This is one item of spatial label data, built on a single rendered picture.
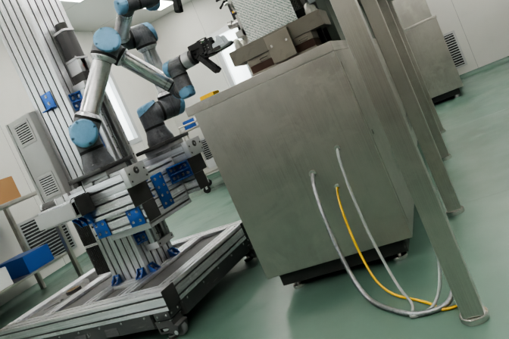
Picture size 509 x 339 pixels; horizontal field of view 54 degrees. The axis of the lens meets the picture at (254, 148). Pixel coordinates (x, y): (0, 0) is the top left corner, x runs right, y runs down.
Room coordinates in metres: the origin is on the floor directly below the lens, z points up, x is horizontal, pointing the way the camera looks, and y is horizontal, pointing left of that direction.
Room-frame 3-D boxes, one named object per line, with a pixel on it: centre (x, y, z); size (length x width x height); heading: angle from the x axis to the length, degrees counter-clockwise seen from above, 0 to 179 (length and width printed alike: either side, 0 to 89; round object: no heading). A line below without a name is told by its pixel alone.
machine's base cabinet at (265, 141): (3.14, -0.58, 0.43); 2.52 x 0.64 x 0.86; 158
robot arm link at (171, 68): (2.36, 0.18, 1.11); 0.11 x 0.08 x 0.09; 68
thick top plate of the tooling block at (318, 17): (2.05, -0.27, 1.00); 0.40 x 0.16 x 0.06; 68
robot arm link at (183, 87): (2.38, 0.19, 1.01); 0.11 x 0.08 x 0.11; 16
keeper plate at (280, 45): (1.96, -0.25, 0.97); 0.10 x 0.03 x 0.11; 68
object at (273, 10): (2.18, -0.28, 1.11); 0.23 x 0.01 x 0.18; 68
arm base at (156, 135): (2.78, 0.46, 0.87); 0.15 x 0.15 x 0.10
